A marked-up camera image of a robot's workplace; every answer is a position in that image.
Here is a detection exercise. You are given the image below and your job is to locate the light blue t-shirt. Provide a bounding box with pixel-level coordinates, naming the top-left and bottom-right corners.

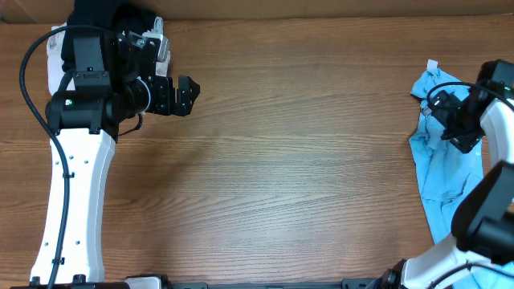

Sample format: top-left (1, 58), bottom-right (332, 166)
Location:
top-left (408, 59), bottom-right (514, 289)

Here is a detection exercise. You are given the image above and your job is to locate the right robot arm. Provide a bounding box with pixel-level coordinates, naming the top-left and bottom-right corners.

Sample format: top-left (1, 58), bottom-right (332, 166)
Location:
top-left (369, 59), bottom-right (513, 288)

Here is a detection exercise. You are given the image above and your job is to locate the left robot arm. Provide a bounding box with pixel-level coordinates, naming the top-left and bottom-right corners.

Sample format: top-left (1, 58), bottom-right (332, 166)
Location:
top-left (29, 22), bottom-right (200, 288)

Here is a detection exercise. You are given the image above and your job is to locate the folded black garment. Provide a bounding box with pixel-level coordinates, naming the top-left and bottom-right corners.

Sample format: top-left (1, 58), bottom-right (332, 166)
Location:
top-left (61, 0), bottom-right (164, 72)

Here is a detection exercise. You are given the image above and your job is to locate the folded beige garment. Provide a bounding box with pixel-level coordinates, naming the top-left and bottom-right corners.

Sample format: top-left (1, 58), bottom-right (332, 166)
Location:
top-left (47, 17), bottom-right (171, 96)

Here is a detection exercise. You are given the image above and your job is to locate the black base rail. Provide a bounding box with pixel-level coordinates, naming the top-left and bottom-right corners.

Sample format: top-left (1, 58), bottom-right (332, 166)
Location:
top-left (7, 274), bottom-right (382, 289)

